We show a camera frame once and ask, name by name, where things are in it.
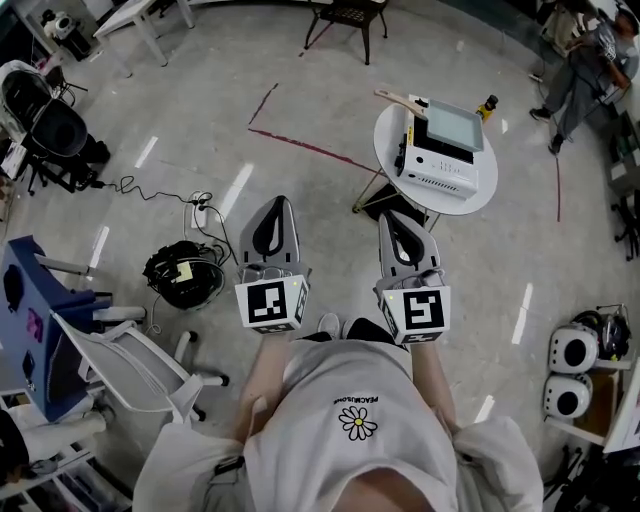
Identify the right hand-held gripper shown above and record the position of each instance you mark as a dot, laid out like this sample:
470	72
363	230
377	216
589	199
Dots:
422	310

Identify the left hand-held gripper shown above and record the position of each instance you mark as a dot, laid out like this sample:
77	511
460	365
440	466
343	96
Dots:
265	302

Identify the white induction cooktop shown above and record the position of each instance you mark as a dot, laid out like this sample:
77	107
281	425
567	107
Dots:
440	177

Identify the pale green square pan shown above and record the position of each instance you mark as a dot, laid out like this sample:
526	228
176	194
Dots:
452	125

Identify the person's left forearm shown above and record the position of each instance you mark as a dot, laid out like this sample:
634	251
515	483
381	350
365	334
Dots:
265	370

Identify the person's right forearm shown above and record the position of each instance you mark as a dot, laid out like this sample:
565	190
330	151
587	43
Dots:
432	380

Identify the person's black trousers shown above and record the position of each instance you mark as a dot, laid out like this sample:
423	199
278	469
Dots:
370	330

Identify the white power strip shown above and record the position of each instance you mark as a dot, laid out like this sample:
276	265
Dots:
192	217

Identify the person's left white shoe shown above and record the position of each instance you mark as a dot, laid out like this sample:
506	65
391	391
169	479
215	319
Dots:
328	326

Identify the round white side table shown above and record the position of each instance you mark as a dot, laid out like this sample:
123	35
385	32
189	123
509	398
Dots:
486	175

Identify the person's white t-shirt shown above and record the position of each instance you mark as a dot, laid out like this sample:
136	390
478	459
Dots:
325	400

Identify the yellow oil bottle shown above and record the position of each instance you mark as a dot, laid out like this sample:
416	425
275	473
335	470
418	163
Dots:
486	112

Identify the white office chair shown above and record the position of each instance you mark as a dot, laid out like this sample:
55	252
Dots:
130	370

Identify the black helmet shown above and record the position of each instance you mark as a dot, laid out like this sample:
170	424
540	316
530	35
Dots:
615	332

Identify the black office chair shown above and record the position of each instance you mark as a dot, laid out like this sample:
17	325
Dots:
600	480
55	130
627	225

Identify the brown cardboard box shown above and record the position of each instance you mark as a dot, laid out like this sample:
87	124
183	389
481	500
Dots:
602	400

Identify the black metal lattice chair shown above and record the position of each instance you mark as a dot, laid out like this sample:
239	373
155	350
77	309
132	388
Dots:
350	12

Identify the blue panel cart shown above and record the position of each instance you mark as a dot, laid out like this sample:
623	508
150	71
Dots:
30	350

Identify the plain white table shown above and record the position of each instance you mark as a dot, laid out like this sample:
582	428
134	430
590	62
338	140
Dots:
125	15

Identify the white round device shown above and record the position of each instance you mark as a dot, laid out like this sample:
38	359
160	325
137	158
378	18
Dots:
62	25

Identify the white shelf unit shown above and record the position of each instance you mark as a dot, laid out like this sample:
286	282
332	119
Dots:
75	482

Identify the white frame table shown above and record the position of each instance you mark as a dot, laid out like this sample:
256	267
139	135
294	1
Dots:
625	415

